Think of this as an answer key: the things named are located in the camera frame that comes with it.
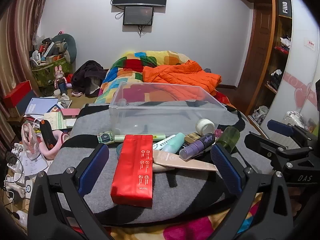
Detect white sandals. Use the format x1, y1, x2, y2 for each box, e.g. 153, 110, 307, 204
252, 105, 269, 124

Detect small black monitor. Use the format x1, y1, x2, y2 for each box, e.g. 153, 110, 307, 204
122, 6, 154, 26

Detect grey-green neck pillow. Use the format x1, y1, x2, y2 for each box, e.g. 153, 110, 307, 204
51, 33, 77, 64

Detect red box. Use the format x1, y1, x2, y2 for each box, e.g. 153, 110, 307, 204
3, 80, 32, 108

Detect dark blue box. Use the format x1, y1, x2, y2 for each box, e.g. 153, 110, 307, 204
15, 95, 38, 117

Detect teal tube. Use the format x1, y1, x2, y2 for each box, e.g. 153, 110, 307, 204
161, 132, 186, 154

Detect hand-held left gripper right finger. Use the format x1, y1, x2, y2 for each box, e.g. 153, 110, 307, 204
210, 144, 294, 240

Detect pink box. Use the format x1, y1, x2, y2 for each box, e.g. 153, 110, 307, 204
60, 108, 81, 118

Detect pink transparent bag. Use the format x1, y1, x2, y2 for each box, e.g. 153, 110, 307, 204
21, 122, 42, 160

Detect red packet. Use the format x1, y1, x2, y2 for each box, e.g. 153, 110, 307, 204
110, 134, 153, 208

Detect light blue book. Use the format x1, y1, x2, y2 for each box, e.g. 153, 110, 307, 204
25, 97, 59, 117

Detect black tool with orange mark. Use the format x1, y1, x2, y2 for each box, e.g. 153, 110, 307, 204
39, 120, 60, 153

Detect black box with white letters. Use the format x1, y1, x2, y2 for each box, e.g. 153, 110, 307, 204
277, 0, 292, 19

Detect beige tube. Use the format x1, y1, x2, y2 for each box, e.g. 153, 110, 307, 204
152, 150, 218, 172

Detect dark green bottle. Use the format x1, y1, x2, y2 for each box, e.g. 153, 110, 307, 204
216, 126, 241, 154

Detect purple spray bottle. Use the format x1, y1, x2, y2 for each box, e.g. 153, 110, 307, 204
179, 133, 216, 161

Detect grey and black blanket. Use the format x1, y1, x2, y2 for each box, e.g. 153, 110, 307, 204
47, 100, 275, 228

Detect light green tube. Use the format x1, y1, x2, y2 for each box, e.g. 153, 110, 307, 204
114, 134, 166, 142

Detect pink bunny toy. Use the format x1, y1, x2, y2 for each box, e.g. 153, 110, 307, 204
54, 65, 68, 93

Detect white papers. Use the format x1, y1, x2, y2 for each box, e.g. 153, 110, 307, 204
21, 152, 48, 177

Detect clear plastic box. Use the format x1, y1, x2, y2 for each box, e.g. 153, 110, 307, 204
109, 81, 227, 137

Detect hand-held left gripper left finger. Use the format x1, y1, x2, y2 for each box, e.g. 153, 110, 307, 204
27, 144, 110, 240

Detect colourful patchwork blanket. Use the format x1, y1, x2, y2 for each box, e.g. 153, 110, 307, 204
62, 50, 265, 240

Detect mirrored sliding door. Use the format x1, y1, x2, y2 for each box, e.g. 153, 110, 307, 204
260, 0, 320, 155

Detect white tape roll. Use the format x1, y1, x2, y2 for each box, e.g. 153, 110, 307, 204
195, 118, 215, 135

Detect wooden wardrobe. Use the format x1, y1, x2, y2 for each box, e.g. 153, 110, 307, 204
227, 0, 293, 130

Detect green patterned packet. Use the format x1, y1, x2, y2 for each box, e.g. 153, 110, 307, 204
97, 131, 116, 144

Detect green basket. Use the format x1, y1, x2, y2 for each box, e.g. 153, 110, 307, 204
31, 56, 73, 87

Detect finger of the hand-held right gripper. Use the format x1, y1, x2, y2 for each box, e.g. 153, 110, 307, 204
266, 119, 320, 153
244, 132, 310, 172

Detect striped pink curtain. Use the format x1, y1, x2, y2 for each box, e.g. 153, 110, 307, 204
0, 0, 54, 120

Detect orange puffer jacket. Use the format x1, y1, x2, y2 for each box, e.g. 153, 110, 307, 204
142, 60, 222, 100

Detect green and white booklet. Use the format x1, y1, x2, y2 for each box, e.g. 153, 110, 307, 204
44, 111, 67, 130

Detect white printed tube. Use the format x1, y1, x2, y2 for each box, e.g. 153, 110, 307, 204
152, 135, 176, 148

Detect dark clothes pile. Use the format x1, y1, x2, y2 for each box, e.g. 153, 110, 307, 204
71, 60, 107, 98

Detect pink curved massager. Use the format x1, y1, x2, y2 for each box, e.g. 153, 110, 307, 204
37, 130, 70, 160

